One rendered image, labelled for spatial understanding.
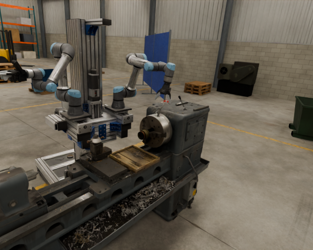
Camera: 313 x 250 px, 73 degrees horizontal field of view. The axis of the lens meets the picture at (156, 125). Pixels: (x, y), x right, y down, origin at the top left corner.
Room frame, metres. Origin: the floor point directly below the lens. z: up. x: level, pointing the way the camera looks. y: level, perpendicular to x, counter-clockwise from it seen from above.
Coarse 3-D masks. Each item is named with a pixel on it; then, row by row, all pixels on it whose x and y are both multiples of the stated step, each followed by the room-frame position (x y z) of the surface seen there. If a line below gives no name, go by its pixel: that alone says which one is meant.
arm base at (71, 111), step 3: (69, 105) 1.92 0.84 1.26; (78, 105) 1.93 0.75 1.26; (69, 108) 1.92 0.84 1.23; (72, 108) 1.90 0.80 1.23; (75, 108) 1.91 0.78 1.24; (78, 108) 1.93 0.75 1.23; (81, 108) 1.97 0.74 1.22; (69, 111) 1.90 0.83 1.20; (72, 111) 1.90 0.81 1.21; (75, 111) 1.90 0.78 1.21; (78, 111) 1.92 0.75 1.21; (81, 111) 1.95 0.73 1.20; (69, 114) 1.90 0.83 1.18; (72, 114) 1.89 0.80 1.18; (75, 114) 1.89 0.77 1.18; (78, 114) 1.91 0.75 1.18; (81, 114) 1.94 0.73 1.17
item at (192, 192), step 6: (186, 156) 1.92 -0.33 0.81; (192, 168) 1.91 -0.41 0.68; (192, 180) 2.05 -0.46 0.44; (186, 186) 2.03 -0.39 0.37; (192, 186) 2.04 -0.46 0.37; (186, 192) 2.02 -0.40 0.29; (192, 192) 2.06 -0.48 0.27; (186, 198) 2.02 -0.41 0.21; (180, 204) 1.98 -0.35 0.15; (186, 204) 2.04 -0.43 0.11
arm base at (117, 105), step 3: (123, 99) 2.31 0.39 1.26; (114, 102) 2.26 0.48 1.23; (117, 102) 2.25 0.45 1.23; (120, 102) 2.26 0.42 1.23; (123, 102) 2.30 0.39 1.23; (111, 105) 2.29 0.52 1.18; (114, 105) 2.25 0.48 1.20; (117, 105) 2.25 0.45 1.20; (120, 105) 2.25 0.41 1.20; (123, 105) 2.28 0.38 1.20; (114, 108) 2.24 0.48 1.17; (117, 108) 2.24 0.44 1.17; (120, 108) 2.25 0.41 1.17; (123, 108) 2.28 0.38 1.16
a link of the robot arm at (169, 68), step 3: (168, 63) 1.84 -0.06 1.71; (171, 63) 1.86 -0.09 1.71; (165, 66) 1.87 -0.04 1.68; (168, 66) 1.84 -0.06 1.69; (171, 66) 1.83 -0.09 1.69; (174, 66) 1.84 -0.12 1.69; (165, 69) 1.86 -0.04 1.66; (168, 69) 1.83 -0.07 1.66; (171, 69) 1.83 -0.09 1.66; (174, 69) 1.85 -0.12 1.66; (165, 72) 1.86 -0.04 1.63; (168, 72) 1.84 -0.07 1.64; (171, 72) 1.84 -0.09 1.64; (165, 75) 1.85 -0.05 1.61; (168, 75) 1.84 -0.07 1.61; (171, 75) 1.84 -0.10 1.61
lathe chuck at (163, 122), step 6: (156, 114) 1.91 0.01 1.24; (150, 120) 1.86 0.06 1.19; (156, 120) 1.81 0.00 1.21; (162, 120) 1.83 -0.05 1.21; (156, 126) 1.81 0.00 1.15; (162, 126) 1.77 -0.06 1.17; (168, 126) 1.82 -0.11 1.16; (162, 132) 1.76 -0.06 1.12; (168, 132) 1.80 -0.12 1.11; (150, 138) 1.85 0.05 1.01; (156, 138) 1.80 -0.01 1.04; (162, 138) 1.76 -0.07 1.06; (168, 138) 1.81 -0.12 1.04; (150, 144) 1.85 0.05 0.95; (156, 144) 1.80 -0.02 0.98
